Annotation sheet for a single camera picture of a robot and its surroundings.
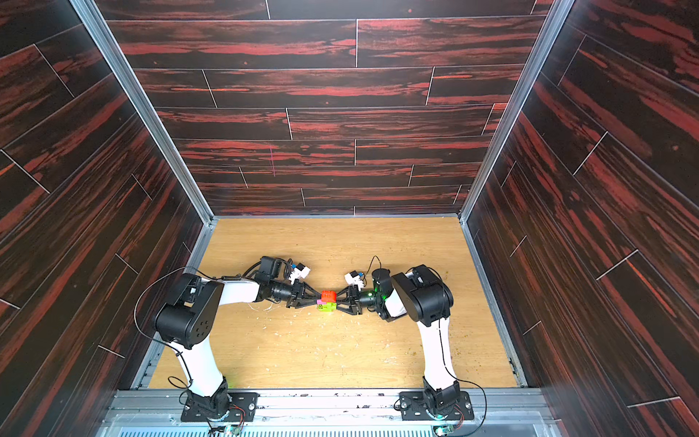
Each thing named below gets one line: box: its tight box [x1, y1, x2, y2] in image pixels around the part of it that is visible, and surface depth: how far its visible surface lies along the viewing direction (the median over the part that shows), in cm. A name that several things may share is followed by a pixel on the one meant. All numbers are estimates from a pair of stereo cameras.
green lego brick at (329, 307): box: [322, 301, 338, 313], surface depth 92 cm
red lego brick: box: [321, 290, 338, 304], surface depth 88 cm
